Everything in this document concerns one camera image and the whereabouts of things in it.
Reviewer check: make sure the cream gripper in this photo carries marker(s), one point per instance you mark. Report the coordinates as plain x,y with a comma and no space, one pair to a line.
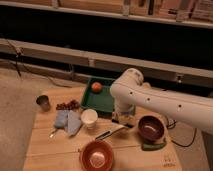
125,111

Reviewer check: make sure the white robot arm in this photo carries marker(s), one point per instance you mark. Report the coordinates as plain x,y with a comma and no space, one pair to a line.
194,110

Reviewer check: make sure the white paper cup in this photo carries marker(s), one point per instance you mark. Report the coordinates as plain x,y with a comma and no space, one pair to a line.
89,118

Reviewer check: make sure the small metal cup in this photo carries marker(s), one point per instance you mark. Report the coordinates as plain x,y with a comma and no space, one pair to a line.
43,102

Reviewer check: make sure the green plastic tray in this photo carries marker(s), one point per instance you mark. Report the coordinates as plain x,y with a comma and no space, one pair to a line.
102,102

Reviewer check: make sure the dark brown bowl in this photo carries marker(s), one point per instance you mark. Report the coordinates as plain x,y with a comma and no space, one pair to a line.
150,128

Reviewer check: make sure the orange fruit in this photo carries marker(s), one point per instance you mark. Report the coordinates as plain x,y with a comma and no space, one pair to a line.
96,87

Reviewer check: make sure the green vegetable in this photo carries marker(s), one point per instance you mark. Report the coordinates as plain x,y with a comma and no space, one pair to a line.
149,146

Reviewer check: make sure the bunch of red grapes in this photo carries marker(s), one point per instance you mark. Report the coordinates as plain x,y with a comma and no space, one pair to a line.
72,105

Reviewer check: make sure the orange bowl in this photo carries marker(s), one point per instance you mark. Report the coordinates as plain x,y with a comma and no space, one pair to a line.
97,155

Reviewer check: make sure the blue folded cloth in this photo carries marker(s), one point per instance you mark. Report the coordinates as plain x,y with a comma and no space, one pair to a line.
68,120

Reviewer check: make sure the wooden board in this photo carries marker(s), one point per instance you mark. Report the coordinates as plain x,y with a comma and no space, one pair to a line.
61,153

